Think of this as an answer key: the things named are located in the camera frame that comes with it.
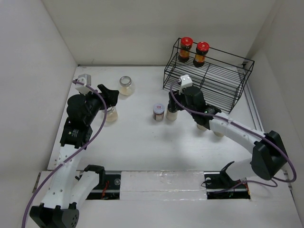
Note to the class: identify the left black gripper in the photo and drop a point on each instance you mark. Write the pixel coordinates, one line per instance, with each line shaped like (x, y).
(110, 97)

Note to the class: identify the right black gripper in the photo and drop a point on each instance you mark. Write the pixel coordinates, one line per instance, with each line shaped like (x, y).
(177, 96)

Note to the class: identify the black cap white powder bottle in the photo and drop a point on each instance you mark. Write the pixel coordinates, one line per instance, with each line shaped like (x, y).
(171, 115)

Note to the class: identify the red lid sauce jar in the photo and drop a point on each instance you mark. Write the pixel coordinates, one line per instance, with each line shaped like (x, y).
(185, 47)
(202, 49)

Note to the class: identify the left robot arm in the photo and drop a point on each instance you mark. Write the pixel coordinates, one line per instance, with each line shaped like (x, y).
(65, 195)

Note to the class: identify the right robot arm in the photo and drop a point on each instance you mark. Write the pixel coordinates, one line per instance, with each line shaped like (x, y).
(267, 149)

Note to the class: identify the white lid spice jar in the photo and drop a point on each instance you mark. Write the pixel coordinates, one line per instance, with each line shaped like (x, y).
(158, 111)

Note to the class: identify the far glass jar silver rim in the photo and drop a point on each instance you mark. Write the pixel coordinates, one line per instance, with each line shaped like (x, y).
(126, 86)

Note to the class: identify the glass jar silver rim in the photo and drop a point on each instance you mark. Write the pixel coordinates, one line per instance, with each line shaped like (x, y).
(126, 86)
(111, 114)

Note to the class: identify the near glass jar silver rim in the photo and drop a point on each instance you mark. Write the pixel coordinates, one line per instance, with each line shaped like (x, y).
(111, 114)

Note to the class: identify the silver cap grinder bottle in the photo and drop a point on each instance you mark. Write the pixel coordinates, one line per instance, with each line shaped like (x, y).
(201, 127)

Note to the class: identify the black cap grinder bottle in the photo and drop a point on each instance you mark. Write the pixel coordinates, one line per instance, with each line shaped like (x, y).
(218, 134)

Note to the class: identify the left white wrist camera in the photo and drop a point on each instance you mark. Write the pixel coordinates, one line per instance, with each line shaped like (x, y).
(84, 79)

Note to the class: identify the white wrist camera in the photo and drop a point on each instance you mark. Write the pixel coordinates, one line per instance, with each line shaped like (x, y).
(84, 79)
(184, 81)

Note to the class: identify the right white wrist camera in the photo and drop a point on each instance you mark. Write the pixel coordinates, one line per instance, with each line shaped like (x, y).
(184, 81)

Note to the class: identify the black wire rack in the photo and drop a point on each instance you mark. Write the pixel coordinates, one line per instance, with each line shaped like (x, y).
(222, 78)

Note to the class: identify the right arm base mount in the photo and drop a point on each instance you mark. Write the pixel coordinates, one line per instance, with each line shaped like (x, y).
(219, 185)

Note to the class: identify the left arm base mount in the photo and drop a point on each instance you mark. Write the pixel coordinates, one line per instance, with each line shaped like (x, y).
(109, 184)

